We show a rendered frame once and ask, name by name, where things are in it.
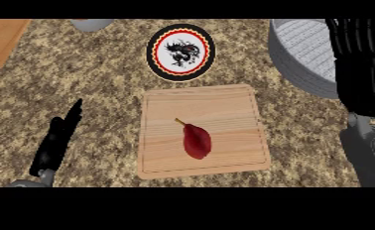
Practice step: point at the black-rimmed dragon plate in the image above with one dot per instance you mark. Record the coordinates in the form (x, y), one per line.
(181, 52)

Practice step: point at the grey round basket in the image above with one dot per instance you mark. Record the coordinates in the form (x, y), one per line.
(305, 57)

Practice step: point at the red pear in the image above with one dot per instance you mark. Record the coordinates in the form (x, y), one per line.
(197, 143)

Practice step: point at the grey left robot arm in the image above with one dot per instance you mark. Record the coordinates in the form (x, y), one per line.
(35, 180)

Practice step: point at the wooden cutting board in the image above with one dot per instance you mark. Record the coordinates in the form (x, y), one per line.
(203, 130)

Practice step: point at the grey round container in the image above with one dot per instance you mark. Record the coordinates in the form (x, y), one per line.
(92, 23)

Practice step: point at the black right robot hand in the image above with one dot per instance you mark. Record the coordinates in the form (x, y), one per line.
(355, 65)

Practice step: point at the brown wooden panel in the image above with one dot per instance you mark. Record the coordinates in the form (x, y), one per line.
(9, 37)

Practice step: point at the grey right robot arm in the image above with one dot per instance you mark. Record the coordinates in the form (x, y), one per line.
(361, 151)

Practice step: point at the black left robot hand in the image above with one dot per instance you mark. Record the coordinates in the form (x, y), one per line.
(55, 141)

